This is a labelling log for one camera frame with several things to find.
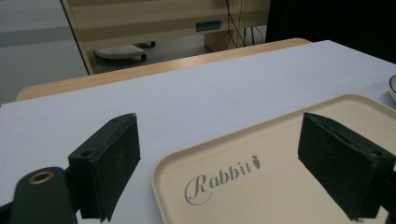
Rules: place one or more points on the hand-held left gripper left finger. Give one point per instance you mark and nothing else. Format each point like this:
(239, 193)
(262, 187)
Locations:
(106, 168)

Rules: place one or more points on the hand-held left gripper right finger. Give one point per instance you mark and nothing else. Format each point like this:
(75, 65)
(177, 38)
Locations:
(339, 165)

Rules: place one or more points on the beige plastic tray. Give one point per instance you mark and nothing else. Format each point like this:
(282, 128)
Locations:
(280, 186)

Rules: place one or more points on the white bowl with dark rim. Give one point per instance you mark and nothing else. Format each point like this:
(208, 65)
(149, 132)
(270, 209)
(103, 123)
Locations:
(393, 87)

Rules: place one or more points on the beige wooden desk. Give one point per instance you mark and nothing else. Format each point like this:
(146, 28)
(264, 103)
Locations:
(149, 21)

